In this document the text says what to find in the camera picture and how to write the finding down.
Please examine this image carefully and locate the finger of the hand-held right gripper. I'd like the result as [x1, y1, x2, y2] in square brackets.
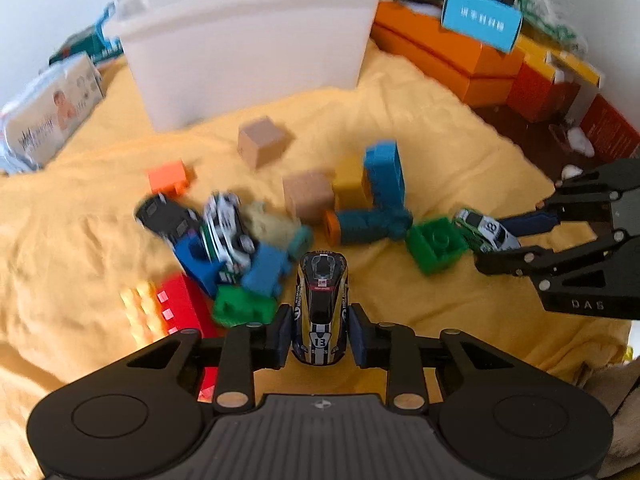
[500, 157, 640, 239]
[474, 229, 640, 320]

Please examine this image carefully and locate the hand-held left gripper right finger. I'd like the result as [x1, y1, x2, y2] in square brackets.
[348, 304, 511, 411]

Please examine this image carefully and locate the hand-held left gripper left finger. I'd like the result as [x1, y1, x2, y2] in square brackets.
[125, 305, 293, 410]

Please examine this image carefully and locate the small white green toy car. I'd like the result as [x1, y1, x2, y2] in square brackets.
[454, 207, 521, 253]

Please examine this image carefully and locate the green toy block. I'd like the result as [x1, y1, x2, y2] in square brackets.
[212, 284, 278, 328]
[405, 217, 473, 276]

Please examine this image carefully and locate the black yellow toy car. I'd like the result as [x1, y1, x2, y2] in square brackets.
[291, 250, 350, 366]

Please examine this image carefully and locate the white plastic storage bin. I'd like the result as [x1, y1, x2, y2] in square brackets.
[102, 0, 396, 133]

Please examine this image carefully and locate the brown wooden desktop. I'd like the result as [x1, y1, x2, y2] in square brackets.
[472, 102, 616, 192]

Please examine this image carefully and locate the small white object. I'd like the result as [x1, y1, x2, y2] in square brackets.
[565, 125, 596, 157]

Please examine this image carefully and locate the red toy block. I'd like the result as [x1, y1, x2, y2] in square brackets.
[155, 272, 226, 403]

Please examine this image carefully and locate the teal cylinder toy block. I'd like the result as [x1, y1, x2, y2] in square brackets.
[322, 207, 413, 246]

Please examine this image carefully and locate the cream toy block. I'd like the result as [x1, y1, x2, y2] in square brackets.
[247, 202, 313, 252]

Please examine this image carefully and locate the white green striped toy car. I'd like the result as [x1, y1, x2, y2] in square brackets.
[200, 191, 258, 268]

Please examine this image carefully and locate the yellow cloth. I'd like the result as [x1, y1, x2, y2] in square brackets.
[0, 37, 633, 480]

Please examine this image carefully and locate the orange red box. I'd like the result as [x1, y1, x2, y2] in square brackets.
[507, 35, 561, 123]

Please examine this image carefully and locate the wooden cube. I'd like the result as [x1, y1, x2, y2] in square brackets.
[282, 171, 336, 225]
[237, 116, 293, 170]

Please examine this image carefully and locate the bright yellow toy block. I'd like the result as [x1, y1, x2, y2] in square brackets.
[120, 280, 168, 346]

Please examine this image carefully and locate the yellow topped box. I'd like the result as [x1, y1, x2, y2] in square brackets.
[545, 50, 606, 128]

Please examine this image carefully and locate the tall blue toy block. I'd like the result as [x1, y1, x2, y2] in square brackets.
[364, 141, 408, 211]

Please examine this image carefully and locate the mustard yellow toy block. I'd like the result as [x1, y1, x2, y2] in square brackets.
[332, 156, 373, 211]

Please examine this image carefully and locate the beige cloth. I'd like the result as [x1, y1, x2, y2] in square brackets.
[582, 357, 640, 478]

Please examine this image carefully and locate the large orange box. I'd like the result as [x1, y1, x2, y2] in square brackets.
[370, 0, 538, 106]

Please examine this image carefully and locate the orange toy block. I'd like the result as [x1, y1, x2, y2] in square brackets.
[147, 160, 193, 198]

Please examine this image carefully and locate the light blue printed box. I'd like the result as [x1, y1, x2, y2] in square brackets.
[441, 0, 523, 53]

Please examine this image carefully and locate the wet wipes package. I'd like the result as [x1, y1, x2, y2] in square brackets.
[0, 52, 106, 173]

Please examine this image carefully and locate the teal green box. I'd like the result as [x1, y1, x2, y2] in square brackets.
[49, 5, 123, 68]

